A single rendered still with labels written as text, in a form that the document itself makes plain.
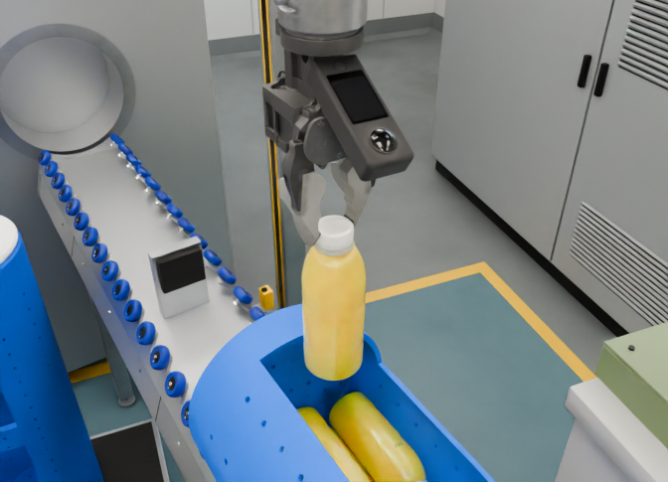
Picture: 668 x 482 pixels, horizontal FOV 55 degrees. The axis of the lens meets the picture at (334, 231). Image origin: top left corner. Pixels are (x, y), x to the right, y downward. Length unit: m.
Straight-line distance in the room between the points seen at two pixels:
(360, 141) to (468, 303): 2.32
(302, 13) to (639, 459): 0.65
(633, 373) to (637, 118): 1.62
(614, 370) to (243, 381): 0.48
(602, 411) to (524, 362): 1.69
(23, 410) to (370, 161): 1.28
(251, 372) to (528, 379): 1.83
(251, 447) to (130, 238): 0.91
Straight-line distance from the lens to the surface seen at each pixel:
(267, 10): 1.34
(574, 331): 2.81
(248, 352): 0.84
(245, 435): 0.81
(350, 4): 0.54
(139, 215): 1.69
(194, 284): 1.34
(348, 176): 0.62
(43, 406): 1.69
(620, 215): 2.58
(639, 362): 0.93
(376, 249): 3.06
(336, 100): 0.54
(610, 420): 0.93
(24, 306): 1.53
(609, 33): 2.51
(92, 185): 1.86
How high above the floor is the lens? 1.82
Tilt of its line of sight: 35 degrees down
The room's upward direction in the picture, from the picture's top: straight up
